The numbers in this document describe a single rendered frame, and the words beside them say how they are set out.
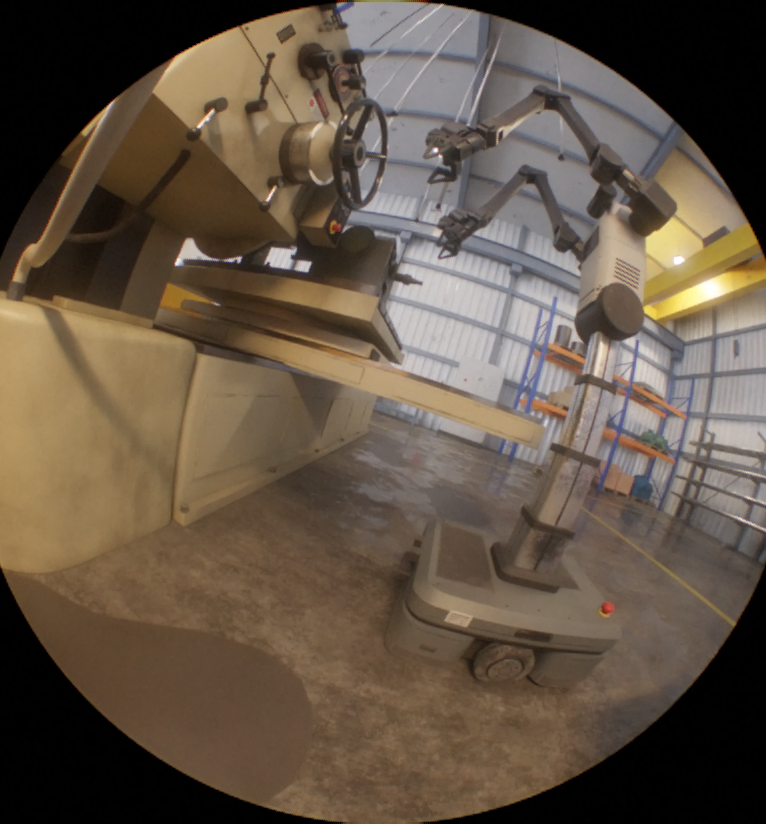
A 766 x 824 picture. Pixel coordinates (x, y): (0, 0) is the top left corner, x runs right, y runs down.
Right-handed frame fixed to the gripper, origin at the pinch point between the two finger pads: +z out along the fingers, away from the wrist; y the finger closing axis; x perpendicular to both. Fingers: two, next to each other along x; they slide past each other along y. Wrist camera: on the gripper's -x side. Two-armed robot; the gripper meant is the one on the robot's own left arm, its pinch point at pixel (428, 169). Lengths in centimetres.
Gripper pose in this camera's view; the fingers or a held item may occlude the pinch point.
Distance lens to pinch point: 83.5
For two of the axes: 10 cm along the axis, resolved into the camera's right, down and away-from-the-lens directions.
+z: -7.3, 6.6, 1.7
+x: 6.4, 7.5, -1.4
